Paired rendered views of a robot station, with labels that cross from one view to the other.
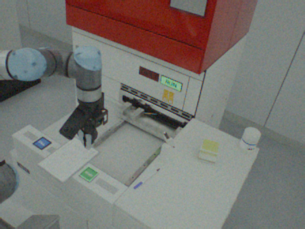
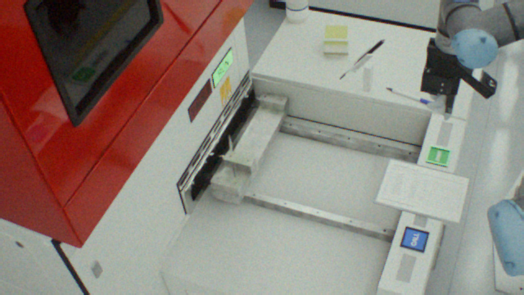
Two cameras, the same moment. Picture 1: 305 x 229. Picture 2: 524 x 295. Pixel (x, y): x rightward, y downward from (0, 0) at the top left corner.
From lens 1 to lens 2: 1.62 m
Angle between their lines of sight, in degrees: 64
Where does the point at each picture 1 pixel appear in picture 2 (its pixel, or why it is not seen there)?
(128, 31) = (182, 66)
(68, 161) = (430, 188)
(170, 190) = (414, 74)
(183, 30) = not seen: outside the picture
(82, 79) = not seen: hidden behind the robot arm
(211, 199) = (405, 42)
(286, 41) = not seen: outside the picture
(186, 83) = (233, 39)
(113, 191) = (446, 126)
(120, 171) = (365, 172)
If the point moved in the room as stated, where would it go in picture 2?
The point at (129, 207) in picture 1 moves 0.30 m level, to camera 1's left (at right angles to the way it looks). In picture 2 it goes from (462, 104) to (502, 190)
